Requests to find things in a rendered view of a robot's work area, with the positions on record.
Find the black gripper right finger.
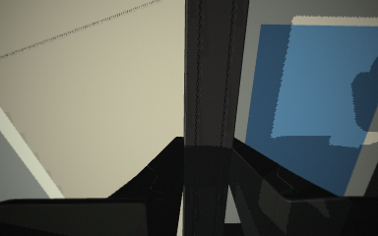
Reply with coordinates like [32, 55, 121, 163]
[229, 138, 378, 236]

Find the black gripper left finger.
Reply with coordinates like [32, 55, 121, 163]
[0, 137, 184, 236]

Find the beige wall panel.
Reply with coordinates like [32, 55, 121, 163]
[0, 0, 185, 199]

